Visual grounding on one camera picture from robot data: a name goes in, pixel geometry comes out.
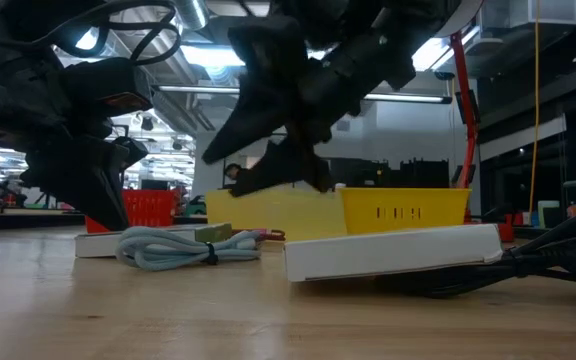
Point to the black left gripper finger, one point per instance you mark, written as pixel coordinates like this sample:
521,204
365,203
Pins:
88,185
132,151

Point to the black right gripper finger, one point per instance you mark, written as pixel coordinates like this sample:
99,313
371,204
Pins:
288,165
268,90

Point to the small yellow plastic basket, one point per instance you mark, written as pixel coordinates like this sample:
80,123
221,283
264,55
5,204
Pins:
403,212

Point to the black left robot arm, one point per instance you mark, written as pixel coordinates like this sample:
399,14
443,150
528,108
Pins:
8,40

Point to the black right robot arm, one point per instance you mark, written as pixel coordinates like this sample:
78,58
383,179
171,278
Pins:
418,12

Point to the translucent yellow plastic bin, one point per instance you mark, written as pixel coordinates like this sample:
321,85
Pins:
278,212

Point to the person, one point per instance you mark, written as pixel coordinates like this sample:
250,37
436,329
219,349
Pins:
233,170

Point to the long ceiling tube light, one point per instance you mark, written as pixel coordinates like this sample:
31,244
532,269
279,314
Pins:
403,97

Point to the white cup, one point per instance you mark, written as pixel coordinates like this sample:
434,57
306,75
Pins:
340,186

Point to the red plastic basket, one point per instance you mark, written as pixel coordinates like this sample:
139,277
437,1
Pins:
150,207

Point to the dark background table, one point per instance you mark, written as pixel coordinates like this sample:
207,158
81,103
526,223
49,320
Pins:
18,220

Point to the red desk lamp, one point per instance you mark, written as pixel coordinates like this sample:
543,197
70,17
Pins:
460,60

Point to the black equipment row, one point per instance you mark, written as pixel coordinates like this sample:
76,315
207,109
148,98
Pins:
418,175

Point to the white ceiling unit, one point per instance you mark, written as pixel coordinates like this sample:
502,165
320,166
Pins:
558,10

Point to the green and white container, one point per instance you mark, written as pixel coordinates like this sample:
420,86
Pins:
548,212

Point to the orange bottle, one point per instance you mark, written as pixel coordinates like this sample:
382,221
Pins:
574,211

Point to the silver round air duct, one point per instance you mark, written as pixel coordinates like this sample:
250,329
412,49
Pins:
190,12

